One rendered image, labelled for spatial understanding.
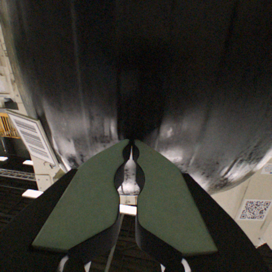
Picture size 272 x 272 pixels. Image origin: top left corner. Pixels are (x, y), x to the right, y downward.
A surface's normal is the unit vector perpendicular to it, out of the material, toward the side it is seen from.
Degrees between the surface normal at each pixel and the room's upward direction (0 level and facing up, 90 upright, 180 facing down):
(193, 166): 70
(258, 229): 90
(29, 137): 74
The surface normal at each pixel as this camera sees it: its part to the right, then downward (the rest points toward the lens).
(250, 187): 0.00, 0.39
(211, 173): -0.01, 0.71
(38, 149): -0.40, 0.58
